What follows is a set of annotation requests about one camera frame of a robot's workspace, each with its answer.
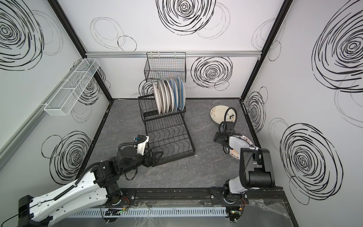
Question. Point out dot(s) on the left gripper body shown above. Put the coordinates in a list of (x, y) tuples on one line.
[(150, 157)]

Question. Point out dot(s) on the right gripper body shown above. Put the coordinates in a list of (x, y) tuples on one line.
[(224, 137)]

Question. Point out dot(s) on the orange sunburst plate back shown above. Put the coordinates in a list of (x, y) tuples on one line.
[(236, 143)]

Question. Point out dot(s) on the orange sunburst plate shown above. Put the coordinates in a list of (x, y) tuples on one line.
[(236, 143), (157, 98)]

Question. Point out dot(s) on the cream plate with cat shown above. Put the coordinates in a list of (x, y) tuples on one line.
[(217, 114)]

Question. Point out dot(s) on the black wire dish rack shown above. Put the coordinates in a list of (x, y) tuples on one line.
[(168, 133)]

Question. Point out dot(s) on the blue striped plate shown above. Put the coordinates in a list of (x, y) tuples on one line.
[(181, 94), (175, 92)]

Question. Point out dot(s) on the white plate red characters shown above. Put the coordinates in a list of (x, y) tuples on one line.
[(162, 96)]

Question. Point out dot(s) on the orange sunburst plate front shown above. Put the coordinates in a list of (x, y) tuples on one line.
[(157, 98)]

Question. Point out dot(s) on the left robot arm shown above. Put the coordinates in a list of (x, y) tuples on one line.
[(96, 186)]

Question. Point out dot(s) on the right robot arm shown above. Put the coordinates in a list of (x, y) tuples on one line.
[(255, 164)]

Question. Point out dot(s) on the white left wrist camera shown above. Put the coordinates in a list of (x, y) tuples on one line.
[(141, 140)]

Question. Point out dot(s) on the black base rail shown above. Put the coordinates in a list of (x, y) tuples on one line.
[(203, 196)]

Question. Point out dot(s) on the white slotted cable duct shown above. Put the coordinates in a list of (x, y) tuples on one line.
[(145, 212)]

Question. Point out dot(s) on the black wire wall basket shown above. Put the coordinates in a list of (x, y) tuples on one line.
[(165, 65)]

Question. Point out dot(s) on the white mesh wall shelf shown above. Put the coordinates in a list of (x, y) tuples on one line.
[(79, 86)]

